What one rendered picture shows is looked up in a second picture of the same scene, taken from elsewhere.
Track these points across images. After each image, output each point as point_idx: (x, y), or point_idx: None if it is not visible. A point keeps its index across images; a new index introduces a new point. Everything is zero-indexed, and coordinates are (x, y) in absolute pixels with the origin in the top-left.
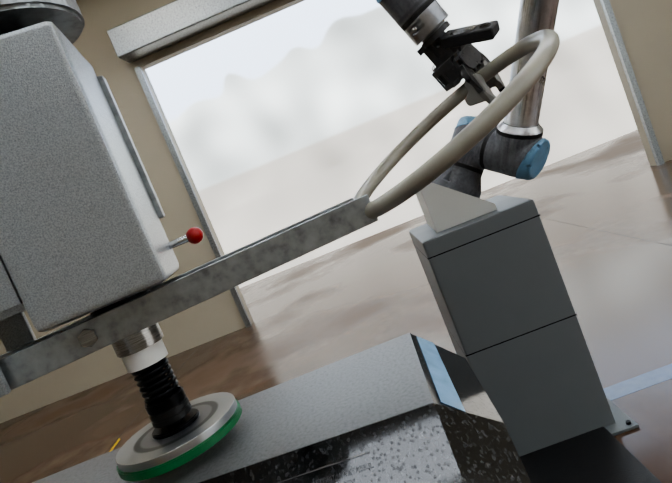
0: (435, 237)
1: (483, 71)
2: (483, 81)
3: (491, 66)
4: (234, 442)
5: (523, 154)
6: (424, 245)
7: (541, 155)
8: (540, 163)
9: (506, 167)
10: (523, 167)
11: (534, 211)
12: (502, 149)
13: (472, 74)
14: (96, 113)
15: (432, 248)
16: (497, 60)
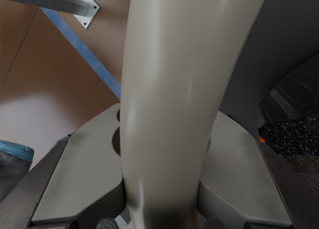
0: (118, 215)
1: (199, 170)
2: (219, 156)
3: (219, 105)
4: None
5: (10, 158)
6: (129, 222)
7: (4, 141)
8: (11, 142)
9: (24, 174)
10: (26, 155)
11: (67, 138)
12: (2, 184)
13: (295, 227)
14: None
15: (128, 213)
16: (246, 30)
